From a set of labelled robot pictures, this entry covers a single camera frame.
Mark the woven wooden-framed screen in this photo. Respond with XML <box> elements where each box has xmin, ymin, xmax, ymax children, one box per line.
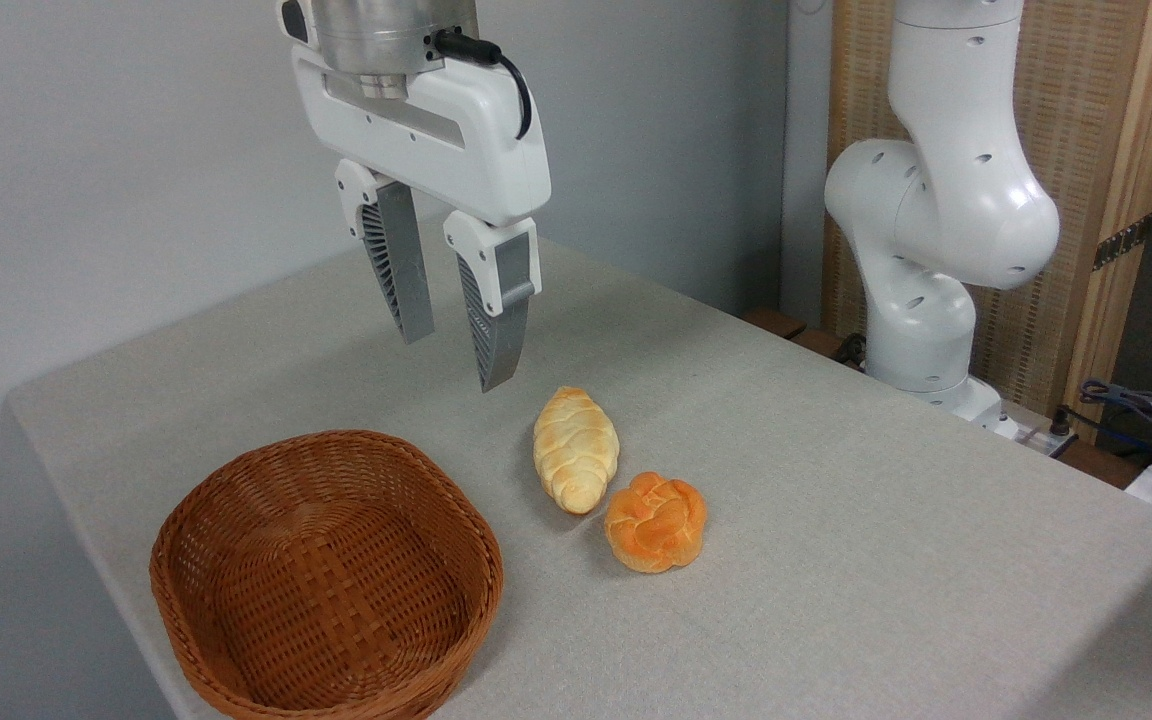
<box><xmin>821</xmin><ymin>0</ymin><xmax>1152</xmax><ymax>447</ymax></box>

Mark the round orange knotted bread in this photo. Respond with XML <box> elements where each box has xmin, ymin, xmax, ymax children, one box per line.
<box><xmin>604</xmin><ymin>472</ymin><xmax>709</xmax><ymax>575</ymax></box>

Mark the brown wooden board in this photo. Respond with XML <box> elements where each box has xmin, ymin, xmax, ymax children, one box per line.
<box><xmin>741</xmin><ymin>307</ymin><xmax>869</xmax><ymax>373</ymax></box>

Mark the brown woven wicker basket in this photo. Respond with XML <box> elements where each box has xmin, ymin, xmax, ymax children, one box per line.
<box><xmin>149</xmin><ymin>430</ymin><xmax>505</xmax><ymax>720</ymax></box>

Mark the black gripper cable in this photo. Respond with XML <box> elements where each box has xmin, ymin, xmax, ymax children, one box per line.
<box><xmin>433</xmin><ymin>30</ymin><xmax>534</xmax><ymax>142</ymax></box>

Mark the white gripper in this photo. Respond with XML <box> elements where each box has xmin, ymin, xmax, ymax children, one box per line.
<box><xmin>291</xmin><ymin>45</ymin><xmax>553</xmax><ymax>393</ymax></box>

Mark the long pale braided bread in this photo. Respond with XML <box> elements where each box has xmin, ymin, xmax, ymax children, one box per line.
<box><xmin>533</xmin><ymin>387</ymin><xmax>621</xmax><ymax>516</ymax></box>

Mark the blue and black cable bundle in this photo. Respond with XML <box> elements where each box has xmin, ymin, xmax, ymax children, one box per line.
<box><xmin>1051</xmin><ymin>378</ymin><xmax>1152</xmax><ymax>471</ymax></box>

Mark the black metal screen hinge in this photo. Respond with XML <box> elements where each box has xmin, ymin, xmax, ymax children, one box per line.
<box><xmin>1093</xmin><ymin>213</ymin><xmax>1152</xmax><ymax>272</ymax></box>

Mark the grey tablecloth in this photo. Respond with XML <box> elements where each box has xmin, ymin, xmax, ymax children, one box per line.
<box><xmin>6</xmin><ymin>212</ymin><xmax>1152</xmax><ymax>720</ymax></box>

